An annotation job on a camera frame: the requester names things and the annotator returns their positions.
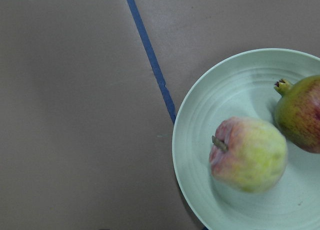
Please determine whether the green plate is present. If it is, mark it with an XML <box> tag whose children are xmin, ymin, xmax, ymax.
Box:
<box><xmin>172</xmin><ymin>49</ymin><xmax>320</xmax><ymax>229</ymax></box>

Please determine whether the red green pomegranate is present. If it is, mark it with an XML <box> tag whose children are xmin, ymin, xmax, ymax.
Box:
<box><xmin>274</xmin><ymin>75</ymin><xmax>320</xmax><ymax>154</ymax></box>

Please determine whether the yellow pink peach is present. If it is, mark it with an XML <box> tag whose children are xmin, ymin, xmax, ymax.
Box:
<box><xmin>209</xmin><ymin>117</ymin><xmax>288</xmax><ymax>193</ymax></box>

